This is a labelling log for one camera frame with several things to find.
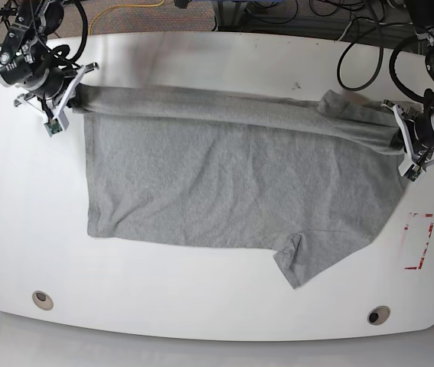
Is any white wrist camera mount image-right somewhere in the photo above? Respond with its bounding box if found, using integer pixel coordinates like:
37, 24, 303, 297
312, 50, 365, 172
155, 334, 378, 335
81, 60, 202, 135
382, 99, 434, 182

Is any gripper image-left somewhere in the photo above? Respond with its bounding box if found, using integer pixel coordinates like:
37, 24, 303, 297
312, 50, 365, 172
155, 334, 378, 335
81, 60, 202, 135
31, 68, 81, 109

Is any left table cable grommet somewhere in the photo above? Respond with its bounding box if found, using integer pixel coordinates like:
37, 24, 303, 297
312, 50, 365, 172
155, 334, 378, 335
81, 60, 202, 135
32, 291, 54, 311

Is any red tape rectangle marking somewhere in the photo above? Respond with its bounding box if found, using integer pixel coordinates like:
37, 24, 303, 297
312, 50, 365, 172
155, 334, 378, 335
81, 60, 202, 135
400, 213, 434, 271

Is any grey T-shirt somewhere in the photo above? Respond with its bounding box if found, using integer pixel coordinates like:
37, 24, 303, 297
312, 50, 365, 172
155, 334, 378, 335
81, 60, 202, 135
75, 85, 408, 287

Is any table cable grommet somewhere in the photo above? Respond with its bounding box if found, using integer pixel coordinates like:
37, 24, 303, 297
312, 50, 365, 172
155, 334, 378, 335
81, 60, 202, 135
367, 305, 390, 326
32, 291, 54, 311

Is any yellow cable on floor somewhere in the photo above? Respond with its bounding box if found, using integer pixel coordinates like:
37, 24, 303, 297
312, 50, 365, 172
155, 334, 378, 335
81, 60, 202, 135
88, 0, 166, 37

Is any right table cable grommet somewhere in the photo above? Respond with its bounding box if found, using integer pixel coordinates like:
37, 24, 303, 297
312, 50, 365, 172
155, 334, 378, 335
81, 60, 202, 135
367, 305, 390, 326

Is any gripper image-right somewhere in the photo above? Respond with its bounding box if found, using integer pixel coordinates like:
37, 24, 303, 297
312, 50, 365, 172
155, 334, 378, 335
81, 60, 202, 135
389, 114, 434, 149

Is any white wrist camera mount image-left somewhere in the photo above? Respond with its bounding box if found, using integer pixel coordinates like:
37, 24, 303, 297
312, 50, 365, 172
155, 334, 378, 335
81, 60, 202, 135
12, 63, 100, 138

